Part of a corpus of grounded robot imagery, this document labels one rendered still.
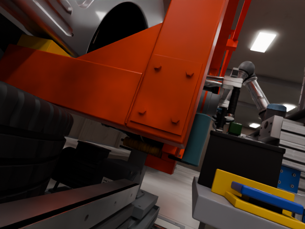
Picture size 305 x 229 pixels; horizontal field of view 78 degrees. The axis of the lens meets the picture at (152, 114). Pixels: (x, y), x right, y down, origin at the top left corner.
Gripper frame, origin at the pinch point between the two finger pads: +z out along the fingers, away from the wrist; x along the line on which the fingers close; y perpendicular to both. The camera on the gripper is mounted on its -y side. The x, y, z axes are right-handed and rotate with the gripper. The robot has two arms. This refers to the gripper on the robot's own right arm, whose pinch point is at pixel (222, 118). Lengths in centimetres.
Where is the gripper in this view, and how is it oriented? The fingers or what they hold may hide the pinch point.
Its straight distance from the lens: 132.9
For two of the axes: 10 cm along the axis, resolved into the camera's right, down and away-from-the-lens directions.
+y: 3.1, -9.3, 1.8
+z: -2.0, -2.5, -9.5
